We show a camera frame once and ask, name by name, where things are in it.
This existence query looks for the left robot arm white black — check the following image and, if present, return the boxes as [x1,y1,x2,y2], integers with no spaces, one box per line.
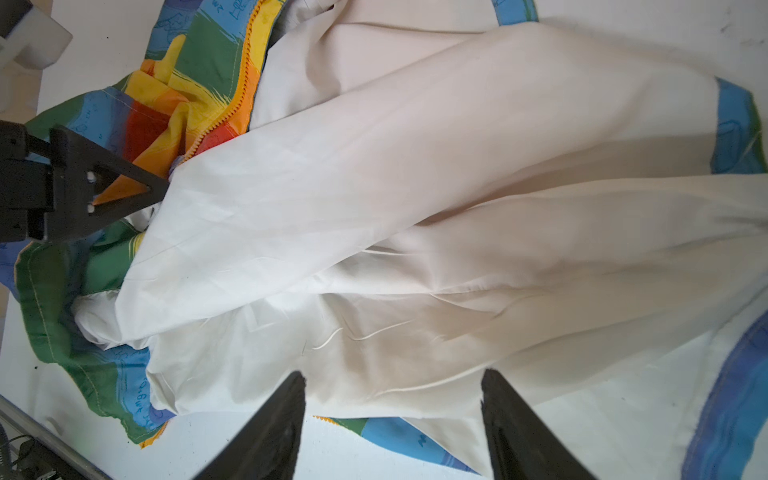
[1,1,169,242]

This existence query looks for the rainbow coloured jacket white lining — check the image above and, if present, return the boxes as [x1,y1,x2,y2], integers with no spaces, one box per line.
[1,1,767,479]

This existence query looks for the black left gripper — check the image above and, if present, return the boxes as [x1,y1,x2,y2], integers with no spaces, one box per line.
[1,121,169,242]

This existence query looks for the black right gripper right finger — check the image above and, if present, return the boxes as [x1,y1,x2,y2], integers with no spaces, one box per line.
[481,369,595,480]

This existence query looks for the aluminium frame rails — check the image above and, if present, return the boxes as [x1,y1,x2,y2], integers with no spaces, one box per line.
[1,396,110,480]

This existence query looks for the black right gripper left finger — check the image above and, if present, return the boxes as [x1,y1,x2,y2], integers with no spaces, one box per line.
[195,371,306,480]

